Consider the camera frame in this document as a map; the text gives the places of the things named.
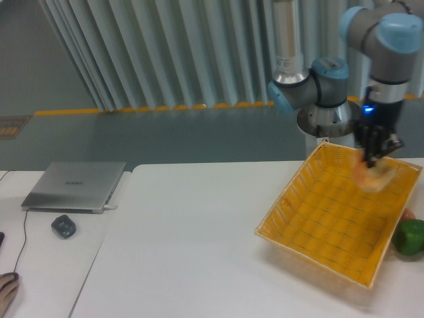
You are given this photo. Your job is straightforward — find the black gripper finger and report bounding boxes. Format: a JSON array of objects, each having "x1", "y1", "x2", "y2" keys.
[
  {"x1": 358, "y1": 124, "x2": 376, "y2": 163},
  {"x1": 367, "y1": 131, "x2": 392, "y2": 168}
]

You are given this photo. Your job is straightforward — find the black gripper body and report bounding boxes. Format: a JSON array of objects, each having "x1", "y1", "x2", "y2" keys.
[{"x1": 352, "y1": 86, "x2": 404, "y2": 148}]

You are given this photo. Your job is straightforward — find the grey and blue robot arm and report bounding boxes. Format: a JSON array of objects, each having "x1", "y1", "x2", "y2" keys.
[{"x1": 268, "y1": 1, "x2": 423, "y2": 168}]

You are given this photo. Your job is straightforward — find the yellow woven basket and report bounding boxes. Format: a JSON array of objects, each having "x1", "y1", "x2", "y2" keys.
[{"x1": 254, "y1": 142, "x2": 422, "y2": 289}]

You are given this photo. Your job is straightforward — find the person's hand on mouse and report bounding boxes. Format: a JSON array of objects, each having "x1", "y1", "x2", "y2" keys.
[{"x1": 0, "y1": 277, "x2": 19, "y2": 317}]

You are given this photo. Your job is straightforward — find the red tomato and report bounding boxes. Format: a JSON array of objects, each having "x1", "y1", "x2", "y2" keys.
[{"x1": 400, "y1": 208, "x2": 416, "y2": 221}]

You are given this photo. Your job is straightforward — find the green bell pepper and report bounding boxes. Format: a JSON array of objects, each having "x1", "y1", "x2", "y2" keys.
[{"x1": 392, "y1": 219, "x2": 423, "y2": 256}]

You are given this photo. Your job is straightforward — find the silver laptop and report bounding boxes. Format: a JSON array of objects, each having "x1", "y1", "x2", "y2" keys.
[{"x1": 21, "y1": 162, "x2": 126, "y2": 213}]

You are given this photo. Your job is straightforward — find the black computer mouse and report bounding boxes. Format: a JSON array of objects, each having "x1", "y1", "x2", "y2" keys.
[{"x1": 1, "y1": 272, "x2": 19, "y2": 288}]

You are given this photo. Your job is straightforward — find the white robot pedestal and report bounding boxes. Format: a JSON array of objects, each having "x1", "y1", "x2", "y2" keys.
[{"x1": 297, "y1": 100, "x2": 361, "y2": 156}]

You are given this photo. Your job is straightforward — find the white usb cable plug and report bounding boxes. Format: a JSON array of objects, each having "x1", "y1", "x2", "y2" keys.
[{"x1": 103, "y1": 205, "x2": 117, "y2": 211}]

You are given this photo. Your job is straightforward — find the black mouse cable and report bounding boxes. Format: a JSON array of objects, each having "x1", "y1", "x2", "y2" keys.
[{"x1": 0, "y1": 170, "x2": 28, "y2": 273}]

